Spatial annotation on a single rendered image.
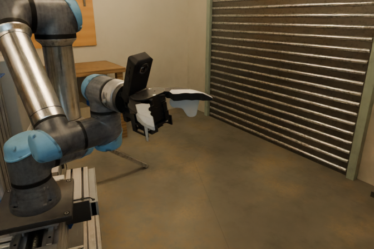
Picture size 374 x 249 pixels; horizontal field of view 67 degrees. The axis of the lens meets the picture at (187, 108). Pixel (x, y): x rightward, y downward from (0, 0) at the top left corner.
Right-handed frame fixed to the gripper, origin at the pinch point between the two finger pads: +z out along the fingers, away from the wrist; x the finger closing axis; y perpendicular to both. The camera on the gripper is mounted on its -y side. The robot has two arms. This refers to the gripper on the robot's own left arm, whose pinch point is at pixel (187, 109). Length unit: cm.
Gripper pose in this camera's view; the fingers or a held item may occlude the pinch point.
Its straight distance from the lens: 50.6
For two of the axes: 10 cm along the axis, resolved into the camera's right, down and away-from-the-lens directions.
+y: 0.9, 9.1, 4.0
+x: -6.9, 3.5, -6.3
